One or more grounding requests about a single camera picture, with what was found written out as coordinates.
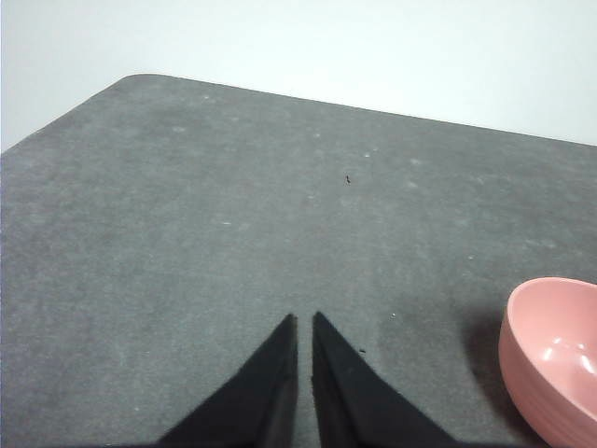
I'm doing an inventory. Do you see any red ribbed bowl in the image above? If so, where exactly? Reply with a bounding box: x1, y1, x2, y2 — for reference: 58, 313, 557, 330
497, 276, 597, 448

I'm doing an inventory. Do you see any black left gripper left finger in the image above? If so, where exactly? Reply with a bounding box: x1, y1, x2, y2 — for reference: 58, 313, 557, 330
156, 313, 300, 448

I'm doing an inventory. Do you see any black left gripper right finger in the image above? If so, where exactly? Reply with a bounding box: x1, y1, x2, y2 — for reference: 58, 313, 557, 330
311, 311, 463, 448

